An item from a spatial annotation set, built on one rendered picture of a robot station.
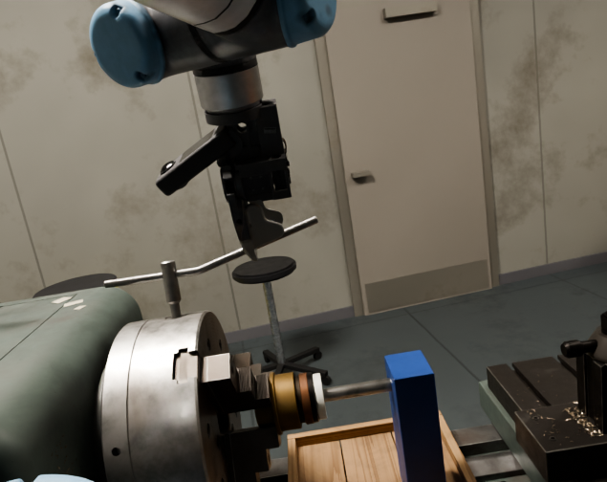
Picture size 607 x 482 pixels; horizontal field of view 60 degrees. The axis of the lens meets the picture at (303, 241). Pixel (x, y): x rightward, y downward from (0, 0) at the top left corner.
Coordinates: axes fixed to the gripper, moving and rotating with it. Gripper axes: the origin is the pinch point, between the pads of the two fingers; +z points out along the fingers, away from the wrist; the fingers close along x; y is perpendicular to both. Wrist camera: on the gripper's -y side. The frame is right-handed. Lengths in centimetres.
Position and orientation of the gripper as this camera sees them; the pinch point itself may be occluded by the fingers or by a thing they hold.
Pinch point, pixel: (249, 252)
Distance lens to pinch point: 72.7
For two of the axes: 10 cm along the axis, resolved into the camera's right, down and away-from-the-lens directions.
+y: 9.9, -1.6, 0.0
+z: 1.5, 8.7, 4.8
